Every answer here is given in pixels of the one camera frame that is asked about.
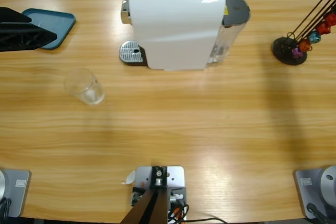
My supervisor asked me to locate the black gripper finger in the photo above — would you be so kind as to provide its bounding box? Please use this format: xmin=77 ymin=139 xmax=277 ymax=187
xmin=0 ymin=23 xmax=58 ymax=52
xmin=0 ymin=7 xmax=33 ymax=24

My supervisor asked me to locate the clear glass cup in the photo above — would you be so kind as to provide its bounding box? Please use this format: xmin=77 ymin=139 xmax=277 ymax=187
xmin=64 ymin=68 xmax=106 ymax=106

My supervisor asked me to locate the white capsule coffee machine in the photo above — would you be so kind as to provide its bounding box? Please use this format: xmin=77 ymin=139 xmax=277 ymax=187
xmin=120 ymin=0 xmax=227 ymax=72

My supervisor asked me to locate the orange coffee capsule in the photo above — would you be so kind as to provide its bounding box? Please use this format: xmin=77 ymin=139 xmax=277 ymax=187
xmin=299 ymin=39 xmax=312 ymax=52

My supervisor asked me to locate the blue coffee capsule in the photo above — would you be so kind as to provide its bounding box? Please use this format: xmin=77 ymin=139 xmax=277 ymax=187
xmin=307 ymin=31 xmax=321 ymax=44

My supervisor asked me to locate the red coffee capsule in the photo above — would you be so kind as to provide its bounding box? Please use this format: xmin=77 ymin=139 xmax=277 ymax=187
xmin=325 ymin=10 xmax=336 ymax=27
xmin=316 ymin=21 xmax=331 ymax=35

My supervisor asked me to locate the teal plastic tray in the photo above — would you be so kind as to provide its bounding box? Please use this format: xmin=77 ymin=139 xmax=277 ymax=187
xmin=21 ymin=8 xmax=77 ymax=50

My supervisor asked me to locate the metal grate drip tray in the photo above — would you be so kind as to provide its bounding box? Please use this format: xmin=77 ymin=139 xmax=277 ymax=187
xmin=119 ymin=40 xmax=145 ymax=65

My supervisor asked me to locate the white paper tag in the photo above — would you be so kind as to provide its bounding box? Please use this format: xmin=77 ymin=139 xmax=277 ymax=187
xmin=121 ymin=170 xmax=136 ymax=185

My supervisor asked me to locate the clear water tank dark lid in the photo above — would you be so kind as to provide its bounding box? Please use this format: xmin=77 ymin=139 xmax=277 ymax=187
xmin=206 ymin=0 xmax=251 ymax=65

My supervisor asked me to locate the black capsule holder with rods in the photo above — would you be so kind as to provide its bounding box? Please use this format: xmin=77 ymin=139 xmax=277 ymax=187
xmin=271 ymin=0 xmax=336 ymax=66

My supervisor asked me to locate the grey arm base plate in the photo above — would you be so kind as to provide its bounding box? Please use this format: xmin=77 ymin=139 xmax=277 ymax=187
xmin=293 ymin=165 xmax=336 ymax=219
xmin=0 ymin=169 xmax=32 ymax=218

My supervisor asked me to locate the black arm base cable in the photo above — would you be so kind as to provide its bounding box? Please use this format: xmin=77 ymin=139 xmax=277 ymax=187
xmin=306 ymin=202 xmax=329 ymax=224
xmin=0 ymin=197 xmax=13 ymax=219

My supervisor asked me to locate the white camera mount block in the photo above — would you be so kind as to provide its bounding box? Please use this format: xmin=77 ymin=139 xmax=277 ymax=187
xmin=131 ymin=165 xmax=187 ymax=222

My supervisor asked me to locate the dark camera post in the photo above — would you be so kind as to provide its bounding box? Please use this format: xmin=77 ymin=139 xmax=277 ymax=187
xmin=122 ymin=166 xmax=169 ymax=224

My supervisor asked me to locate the orange and black cable bundle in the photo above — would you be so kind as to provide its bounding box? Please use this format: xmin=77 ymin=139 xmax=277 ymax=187
xmin=167 ymin=202 xmax=190 ymax=222

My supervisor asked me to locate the black cable at mount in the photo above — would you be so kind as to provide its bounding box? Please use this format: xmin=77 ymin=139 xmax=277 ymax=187
xmin=183 ymin=217 xmax=229 ymax=224

